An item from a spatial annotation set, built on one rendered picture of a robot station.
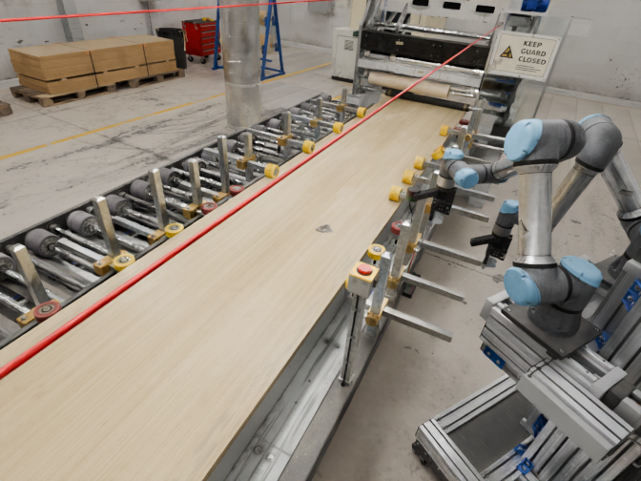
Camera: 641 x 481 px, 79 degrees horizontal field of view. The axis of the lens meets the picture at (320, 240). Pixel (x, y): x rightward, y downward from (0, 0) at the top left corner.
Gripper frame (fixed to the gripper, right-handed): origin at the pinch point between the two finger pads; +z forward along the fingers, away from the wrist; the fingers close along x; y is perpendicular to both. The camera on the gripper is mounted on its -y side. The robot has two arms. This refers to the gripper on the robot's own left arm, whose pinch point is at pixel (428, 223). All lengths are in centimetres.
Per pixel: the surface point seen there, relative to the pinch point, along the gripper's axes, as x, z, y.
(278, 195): 6, 12, -81
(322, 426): -91, 32, -9
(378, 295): -46.8, 9.1, -7.9
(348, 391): -75, 32, -6
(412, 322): -43.1, 19.6, 6.8
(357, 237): -10.3, 11.6, -29.4
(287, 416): -89, 40, -23
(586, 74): 859, 51, 169
